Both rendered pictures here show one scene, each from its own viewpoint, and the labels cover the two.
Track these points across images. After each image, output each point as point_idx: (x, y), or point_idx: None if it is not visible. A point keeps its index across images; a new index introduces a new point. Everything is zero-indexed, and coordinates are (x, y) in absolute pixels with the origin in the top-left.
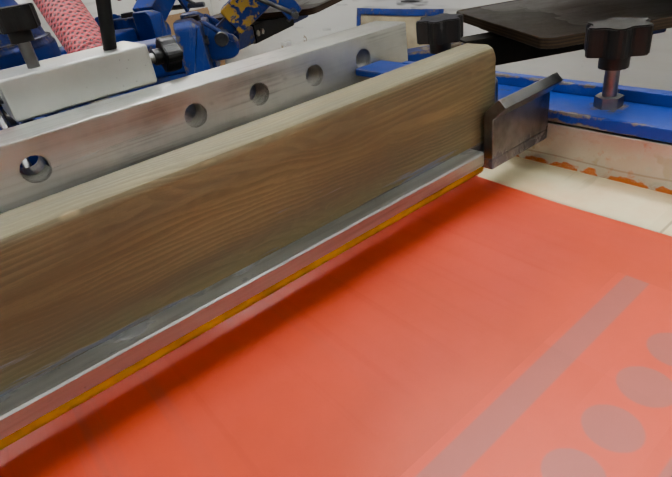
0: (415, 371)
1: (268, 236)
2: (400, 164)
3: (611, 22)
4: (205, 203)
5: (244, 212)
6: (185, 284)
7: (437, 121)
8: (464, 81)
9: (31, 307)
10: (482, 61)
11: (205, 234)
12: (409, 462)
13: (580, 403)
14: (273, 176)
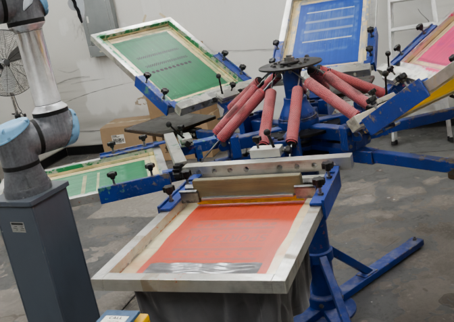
0: (246, 215)
1: (246, 192)
2: (273, 190)
3: (318, 177)
4: (238, 183)
5: (243, 187)
6: (234, 193)
7: (283, 185)
8: (290, 179)
9: (217, 188)
10: (294, 177)
11: (237, 188)
12: (233, 219)
13: (250, 222)
14: (248, 183)
